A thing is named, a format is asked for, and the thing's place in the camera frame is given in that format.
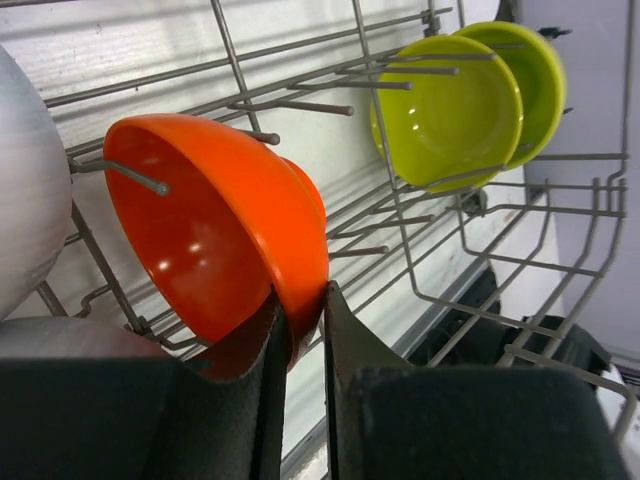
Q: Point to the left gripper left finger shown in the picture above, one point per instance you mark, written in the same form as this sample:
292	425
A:
81	399

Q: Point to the grey wire dish rack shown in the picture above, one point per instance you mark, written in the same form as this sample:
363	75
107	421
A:
511	252

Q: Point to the white bowl middle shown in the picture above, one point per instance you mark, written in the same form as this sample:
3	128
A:
36	188

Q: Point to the lime green bowl left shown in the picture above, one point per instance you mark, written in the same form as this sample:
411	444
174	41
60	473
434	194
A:
460	123

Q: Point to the orange bowl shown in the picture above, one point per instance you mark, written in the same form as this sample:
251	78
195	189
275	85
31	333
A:
219	222

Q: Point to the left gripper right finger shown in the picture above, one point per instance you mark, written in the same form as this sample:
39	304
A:
390	419

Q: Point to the lime green bowl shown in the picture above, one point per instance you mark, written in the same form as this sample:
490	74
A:
540	75
460	123

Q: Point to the lime green bowl right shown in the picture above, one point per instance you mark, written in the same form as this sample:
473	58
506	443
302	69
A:
540	75

